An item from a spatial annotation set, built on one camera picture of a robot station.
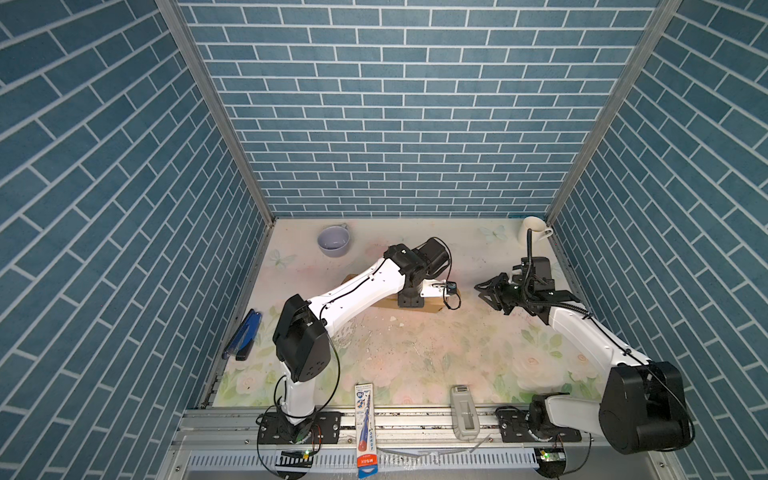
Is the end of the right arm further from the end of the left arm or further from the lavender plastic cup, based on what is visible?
the lavender plastic cup

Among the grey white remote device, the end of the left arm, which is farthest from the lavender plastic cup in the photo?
the grey white remote device

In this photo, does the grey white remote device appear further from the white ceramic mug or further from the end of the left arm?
the white ceramic mug

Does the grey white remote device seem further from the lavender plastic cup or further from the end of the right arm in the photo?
the lavender plastic cup

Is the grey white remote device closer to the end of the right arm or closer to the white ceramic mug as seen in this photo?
the end of the right arm

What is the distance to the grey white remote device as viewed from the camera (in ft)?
2.36

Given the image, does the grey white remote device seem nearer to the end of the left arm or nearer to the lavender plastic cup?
the end of the left arm

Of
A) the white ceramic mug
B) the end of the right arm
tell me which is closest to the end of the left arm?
the end of the right arm

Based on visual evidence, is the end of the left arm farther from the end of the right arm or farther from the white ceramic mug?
the white ceramic mug

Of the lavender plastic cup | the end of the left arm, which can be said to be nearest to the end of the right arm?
the end of the left arm

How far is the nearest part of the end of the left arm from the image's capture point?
576 millimetres

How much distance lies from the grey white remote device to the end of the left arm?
10.8 inches
